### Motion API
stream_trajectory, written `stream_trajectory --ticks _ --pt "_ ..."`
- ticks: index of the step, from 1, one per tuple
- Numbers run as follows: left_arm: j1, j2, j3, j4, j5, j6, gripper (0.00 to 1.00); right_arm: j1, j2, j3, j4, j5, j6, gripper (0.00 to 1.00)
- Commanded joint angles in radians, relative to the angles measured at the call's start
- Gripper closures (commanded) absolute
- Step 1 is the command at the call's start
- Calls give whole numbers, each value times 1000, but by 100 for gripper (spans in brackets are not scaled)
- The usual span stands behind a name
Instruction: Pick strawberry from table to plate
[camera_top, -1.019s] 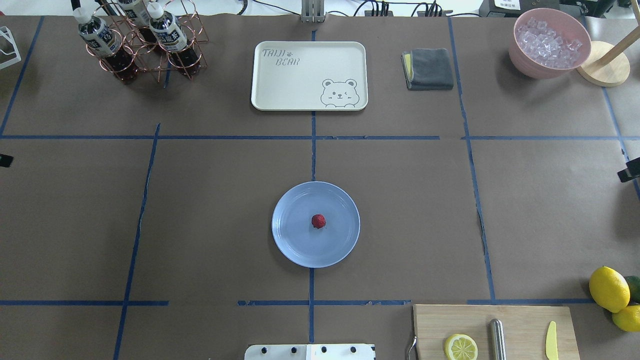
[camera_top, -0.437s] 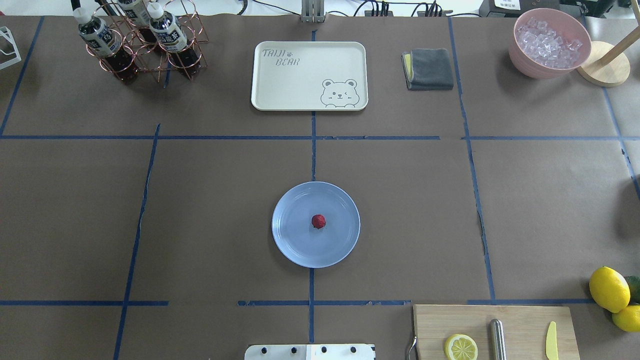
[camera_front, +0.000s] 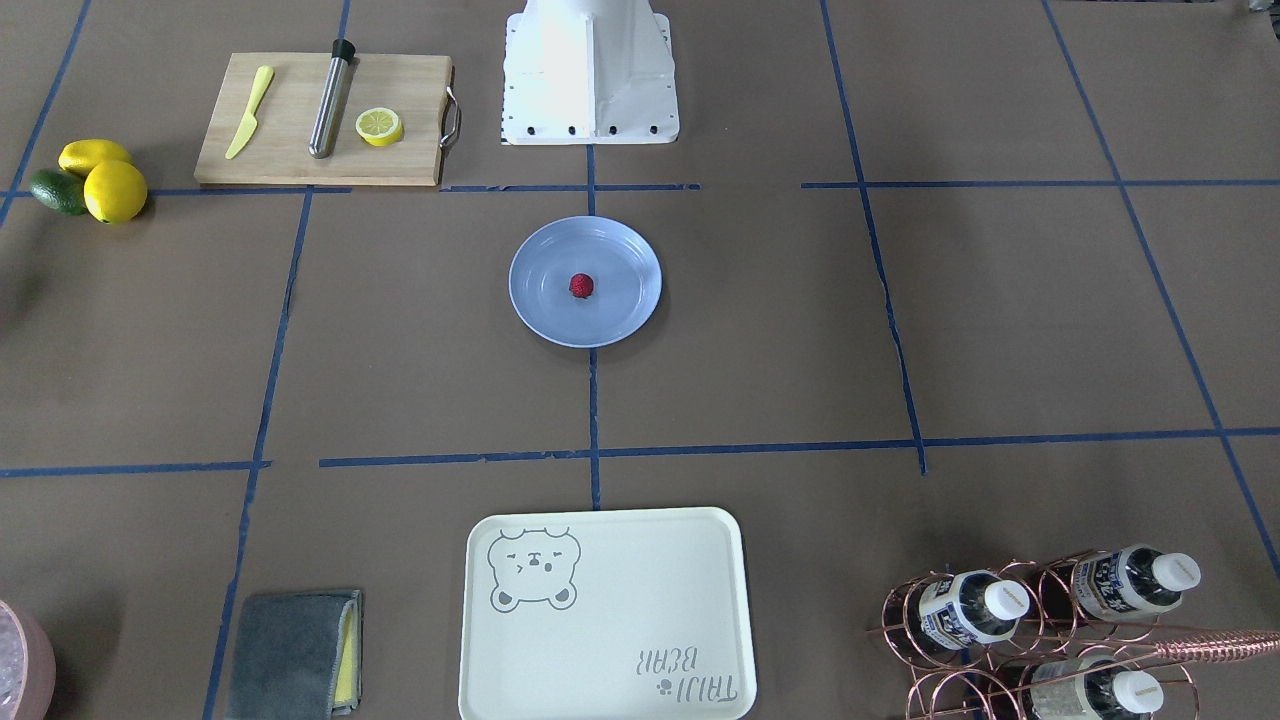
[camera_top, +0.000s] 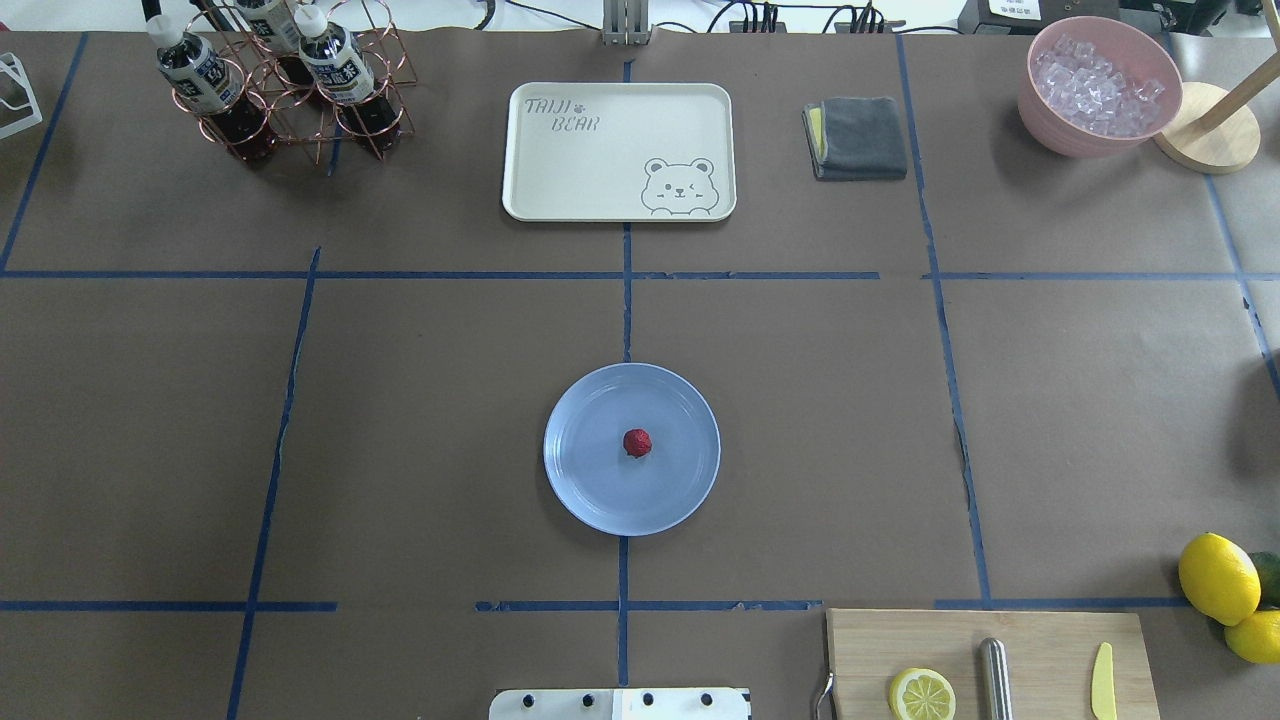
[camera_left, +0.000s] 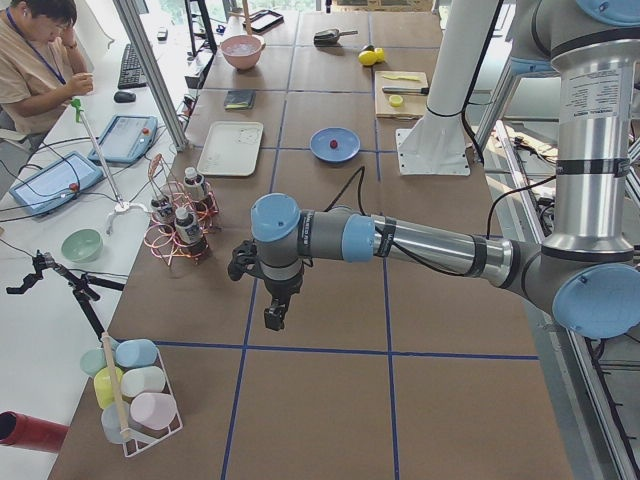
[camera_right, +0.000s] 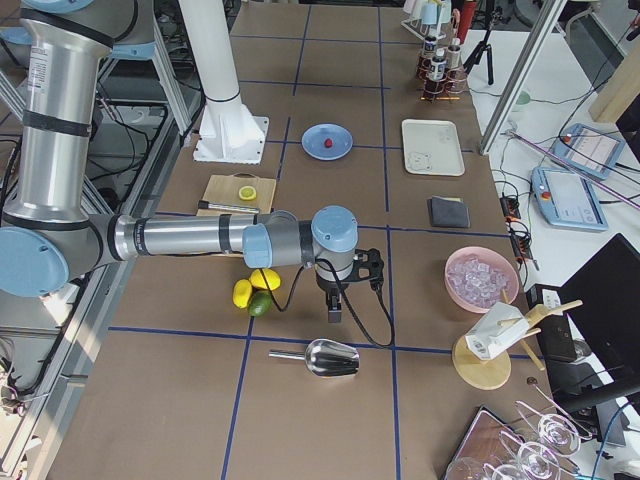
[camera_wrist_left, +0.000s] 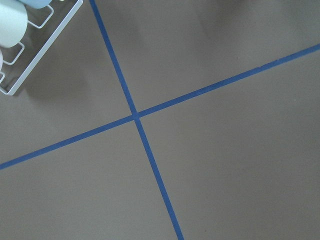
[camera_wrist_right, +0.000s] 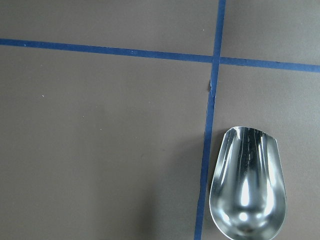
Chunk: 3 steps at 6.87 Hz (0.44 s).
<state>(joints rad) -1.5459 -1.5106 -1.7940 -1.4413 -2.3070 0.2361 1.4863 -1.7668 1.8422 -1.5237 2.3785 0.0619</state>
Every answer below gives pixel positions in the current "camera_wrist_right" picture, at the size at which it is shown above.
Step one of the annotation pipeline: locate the metal ice scoop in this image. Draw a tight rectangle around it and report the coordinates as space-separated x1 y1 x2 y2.
209 126 287 240

